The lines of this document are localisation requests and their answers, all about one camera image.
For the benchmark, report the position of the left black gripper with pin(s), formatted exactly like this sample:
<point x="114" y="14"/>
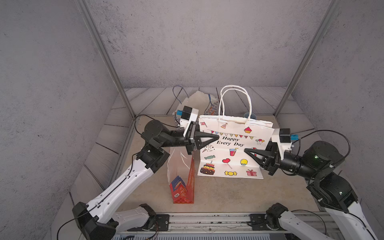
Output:
<point x="191" y="135"/>

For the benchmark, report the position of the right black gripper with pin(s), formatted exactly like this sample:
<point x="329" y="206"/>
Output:
<point x="271" y="148"/>

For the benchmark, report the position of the white happy every day bag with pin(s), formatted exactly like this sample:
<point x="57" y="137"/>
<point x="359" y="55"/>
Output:
<point x="226" y="157"/>

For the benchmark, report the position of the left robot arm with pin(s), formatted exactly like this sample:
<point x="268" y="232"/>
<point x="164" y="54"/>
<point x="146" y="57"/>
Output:
<point x="99" y="218"/>

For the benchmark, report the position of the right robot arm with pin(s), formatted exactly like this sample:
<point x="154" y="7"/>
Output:
<point x="331" y="191"/>

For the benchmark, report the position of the blue checkered paper bag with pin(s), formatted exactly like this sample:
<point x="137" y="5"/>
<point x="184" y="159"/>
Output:
<point x="205" y="99"/>

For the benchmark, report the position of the red and white paper bag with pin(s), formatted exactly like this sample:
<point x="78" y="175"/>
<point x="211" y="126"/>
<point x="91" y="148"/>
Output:
<point x="181" y="175"/>

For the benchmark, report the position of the light blue mug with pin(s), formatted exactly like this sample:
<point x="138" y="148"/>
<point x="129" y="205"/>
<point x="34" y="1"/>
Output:
<point x="252" y="116"/>

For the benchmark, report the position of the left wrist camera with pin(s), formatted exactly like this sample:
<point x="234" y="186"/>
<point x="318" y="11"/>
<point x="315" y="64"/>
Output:
<point x="186" y="116"/>

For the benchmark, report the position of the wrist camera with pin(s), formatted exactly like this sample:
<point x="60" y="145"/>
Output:
<point x="283" y="139"/>
<point x="186" y="116"/>

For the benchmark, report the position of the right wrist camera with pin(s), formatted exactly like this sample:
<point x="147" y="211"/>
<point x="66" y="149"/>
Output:
<point x="283" y="139"/>

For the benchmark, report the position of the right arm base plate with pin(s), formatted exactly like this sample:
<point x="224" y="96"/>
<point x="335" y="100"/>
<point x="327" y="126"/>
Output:
<point x="258" y="222"/>

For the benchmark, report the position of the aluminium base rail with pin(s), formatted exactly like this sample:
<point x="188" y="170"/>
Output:
<point x="206" y="226"/>

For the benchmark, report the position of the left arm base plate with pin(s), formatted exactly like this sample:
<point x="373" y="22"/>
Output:
<point x="160" y="223"/>

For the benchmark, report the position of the right metal frame post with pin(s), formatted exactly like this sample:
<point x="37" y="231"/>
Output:
<point x="319" y="34"/>

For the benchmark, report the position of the metal frame post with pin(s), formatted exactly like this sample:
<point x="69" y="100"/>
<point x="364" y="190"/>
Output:
<point x="89" y="21"/>
<point x="319" y="34"/>

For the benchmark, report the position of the left metal frame post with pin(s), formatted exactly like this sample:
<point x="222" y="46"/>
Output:
<point x="89" y="21"/>

